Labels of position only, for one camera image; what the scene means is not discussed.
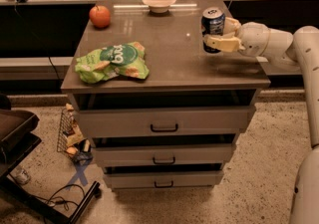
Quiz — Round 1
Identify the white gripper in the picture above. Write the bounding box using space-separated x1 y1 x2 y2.
203 17 270 57

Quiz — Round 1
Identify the blue pepsi can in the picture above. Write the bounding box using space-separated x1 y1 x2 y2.
200 6 227 55

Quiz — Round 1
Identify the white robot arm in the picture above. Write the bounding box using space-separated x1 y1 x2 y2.
203 18 319 224

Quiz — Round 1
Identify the white bowl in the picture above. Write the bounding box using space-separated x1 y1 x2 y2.
143 0 176 14

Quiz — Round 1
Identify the grey drawer cabinet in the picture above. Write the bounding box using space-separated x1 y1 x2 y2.
62 0 269 178

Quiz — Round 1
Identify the green chip bag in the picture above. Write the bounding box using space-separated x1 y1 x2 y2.
75 42 150 84

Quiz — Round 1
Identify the middle grey drawer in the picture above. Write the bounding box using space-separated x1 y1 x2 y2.
93 143 233 167

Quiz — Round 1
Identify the grey drawer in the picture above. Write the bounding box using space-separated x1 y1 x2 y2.
93 143 233 167
104 171 223 190
75 106 255 138

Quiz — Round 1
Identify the red apple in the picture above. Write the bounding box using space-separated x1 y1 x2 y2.
89 6 111 28

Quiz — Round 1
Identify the top grey drawer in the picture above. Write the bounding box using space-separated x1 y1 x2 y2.
75 106 255 138

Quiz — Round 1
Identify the bottom grey drawer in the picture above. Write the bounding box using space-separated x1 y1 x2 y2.
104 171 223 190

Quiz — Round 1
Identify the blue tape cross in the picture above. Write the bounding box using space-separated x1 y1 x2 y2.
68 159 91 186

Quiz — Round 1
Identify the wire snack basket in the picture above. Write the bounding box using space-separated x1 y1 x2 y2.
57 104 93 163

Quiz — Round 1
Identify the black cart frame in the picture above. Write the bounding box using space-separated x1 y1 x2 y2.
0 94 101 224

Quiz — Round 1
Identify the black floor cable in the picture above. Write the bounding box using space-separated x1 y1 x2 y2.
31 183 87 212

